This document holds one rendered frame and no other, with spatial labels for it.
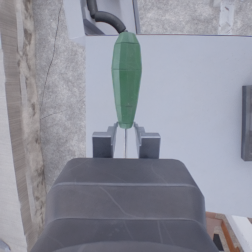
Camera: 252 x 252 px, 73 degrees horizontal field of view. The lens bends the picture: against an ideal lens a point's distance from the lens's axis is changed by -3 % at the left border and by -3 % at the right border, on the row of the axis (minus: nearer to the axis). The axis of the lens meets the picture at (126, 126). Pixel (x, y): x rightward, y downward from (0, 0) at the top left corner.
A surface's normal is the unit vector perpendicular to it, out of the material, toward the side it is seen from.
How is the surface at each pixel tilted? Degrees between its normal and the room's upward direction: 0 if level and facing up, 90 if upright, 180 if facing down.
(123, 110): 14
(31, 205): 28
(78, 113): 0
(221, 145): 0
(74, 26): 0
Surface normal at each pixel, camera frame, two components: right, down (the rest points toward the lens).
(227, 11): -0.22, 0.22
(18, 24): 0.29, 0.24
